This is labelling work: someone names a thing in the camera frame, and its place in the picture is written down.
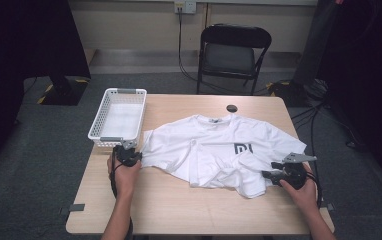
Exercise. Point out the black folding chair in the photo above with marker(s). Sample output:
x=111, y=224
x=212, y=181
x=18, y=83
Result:
x=230, y=56

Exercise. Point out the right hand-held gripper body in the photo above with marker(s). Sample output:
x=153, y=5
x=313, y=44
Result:
x=295, y=173

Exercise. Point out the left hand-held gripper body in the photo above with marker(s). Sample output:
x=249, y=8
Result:
x=126, y=155

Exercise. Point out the white plastic basket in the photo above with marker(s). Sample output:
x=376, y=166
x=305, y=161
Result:
x=119, y=120

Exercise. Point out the black stand base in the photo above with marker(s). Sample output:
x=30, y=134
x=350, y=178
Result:
x=64, y=91

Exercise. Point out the dark curtain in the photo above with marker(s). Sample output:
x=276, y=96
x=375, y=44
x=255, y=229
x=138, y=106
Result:
x=369, y=83
x=19, y=50

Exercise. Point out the person's left hand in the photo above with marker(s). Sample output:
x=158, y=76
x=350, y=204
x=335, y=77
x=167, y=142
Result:
x=125, y=178

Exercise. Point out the person's right hand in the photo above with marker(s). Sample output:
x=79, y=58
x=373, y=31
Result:
x=300, y=196

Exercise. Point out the white wall outlet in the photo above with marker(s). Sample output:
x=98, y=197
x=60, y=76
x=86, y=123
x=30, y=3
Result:
x=185, y=6

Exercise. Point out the black round table grommet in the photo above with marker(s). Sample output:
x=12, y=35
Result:
x=232, y=108

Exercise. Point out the grey stand post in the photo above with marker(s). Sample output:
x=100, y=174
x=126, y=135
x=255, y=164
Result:
x=314, y=43

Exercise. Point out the white t-shirt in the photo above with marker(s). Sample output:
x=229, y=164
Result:
x=219, y=156

